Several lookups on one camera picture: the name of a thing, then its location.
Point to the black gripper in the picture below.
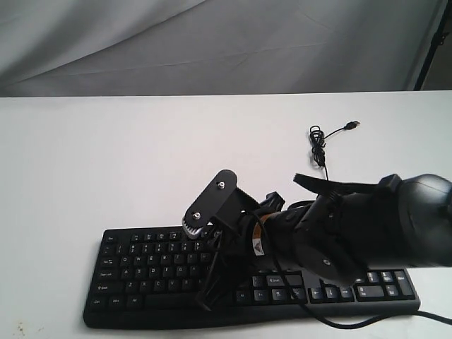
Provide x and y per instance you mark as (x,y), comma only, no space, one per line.
(319,236)

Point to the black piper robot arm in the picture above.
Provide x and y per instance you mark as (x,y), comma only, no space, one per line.
(407,222)

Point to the black acer keyboard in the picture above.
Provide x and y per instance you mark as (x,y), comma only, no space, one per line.
(148,278)

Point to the grey backdrop cloth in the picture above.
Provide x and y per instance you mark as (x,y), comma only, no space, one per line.
(115,48)

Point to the black tripod stand leg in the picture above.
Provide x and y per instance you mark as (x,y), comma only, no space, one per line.
(436,41)

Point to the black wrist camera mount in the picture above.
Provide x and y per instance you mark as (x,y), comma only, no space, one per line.
(221,203)

